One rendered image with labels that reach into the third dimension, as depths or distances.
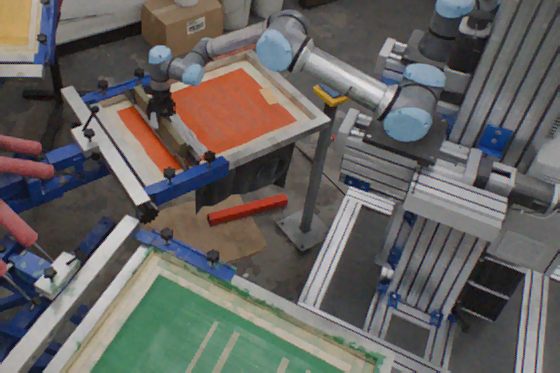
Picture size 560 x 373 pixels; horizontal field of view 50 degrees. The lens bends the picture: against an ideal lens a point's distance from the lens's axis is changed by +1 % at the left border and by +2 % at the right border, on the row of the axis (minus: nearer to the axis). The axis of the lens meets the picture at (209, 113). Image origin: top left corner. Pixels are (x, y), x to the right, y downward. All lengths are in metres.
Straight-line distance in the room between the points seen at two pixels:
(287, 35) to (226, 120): 0.72
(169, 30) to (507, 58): 2.67
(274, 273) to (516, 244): 1.19
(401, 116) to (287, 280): 1.53
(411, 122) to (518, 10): 0.43
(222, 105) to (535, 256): 1.23
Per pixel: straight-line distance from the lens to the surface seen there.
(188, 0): 4.28
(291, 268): 3.08
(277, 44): 1.69
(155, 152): 2.21
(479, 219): 1.92
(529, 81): 1.97
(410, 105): 1.71
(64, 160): 2.11
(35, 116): 3.92
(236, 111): 2.39
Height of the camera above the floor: 2.51
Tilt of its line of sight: 41 degrees down
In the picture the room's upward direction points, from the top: 2 degrees clockwise
